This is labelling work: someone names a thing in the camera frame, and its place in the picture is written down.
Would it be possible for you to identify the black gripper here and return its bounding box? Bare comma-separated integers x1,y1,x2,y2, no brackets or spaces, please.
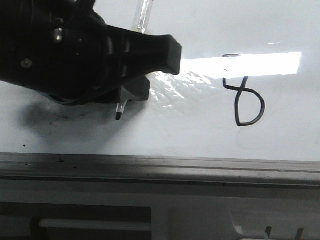
0,0,123,106

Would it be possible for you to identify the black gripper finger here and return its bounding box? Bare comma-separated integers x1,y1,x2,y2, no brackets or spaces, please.
120,76,150,102
106,26,182,84

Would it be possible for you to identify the white black whiteboard marker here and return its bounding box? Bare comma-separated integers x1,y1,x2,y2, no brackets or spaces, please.
115,0,154,121

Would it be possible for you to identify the white whiteboard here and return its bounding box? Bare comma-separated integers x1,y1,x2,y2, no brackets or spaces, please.
0,0,320,161

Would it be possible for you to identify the grey aluminium whiteboard frame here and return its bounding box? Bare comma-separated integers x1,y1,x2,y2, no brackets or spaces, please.
0,152,320,187

